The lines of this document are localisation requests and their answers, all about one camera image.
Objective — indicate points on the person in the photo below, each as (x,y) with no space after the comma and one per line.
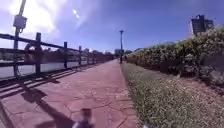
(121,59)

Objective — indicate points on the red stone paved path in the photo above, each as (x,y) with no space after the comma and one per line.
(96,90)

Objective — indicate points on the robot's own part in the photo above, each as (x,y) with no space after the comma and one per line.
(85,119)

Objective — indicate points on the green hedge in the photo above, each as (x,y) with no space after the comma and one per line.
(173,53)

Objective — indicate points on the water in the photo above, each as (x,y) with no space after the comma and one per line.
(50,67)

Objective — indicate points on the grass strip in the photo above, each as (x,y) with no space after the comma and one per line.
(166,100)

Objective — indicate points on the dark wooden railing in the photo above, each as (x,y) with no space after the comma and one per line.
(38,53)

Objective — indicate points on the tall building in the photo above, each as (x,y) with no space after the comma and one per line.
(199,24)

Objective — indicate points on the pole with grey box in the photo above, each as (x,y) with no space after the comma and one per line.
(19,23)

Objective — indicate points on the tall lamp post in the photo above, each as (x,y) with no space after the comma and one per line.
(121,40)

